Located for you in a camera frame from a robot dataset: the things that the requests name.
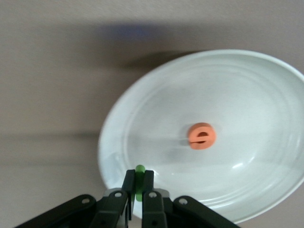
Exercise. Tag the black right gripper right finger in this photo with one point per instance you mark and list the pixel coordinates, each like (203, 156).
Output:
(190, 213)

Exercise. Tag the beige round plate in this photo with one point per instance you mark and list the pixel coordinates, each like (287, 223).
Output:
(213, 95)

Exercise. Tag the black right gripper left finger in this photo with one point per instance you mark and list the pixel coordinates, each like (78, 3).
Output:
(71, 213)

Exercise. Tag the green letter l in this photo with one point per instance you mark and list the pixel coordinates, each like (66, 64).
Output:
(139, 169)

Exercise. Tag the orange letter e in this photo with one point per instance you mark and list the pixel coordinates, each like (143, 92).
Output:
(194, 142)

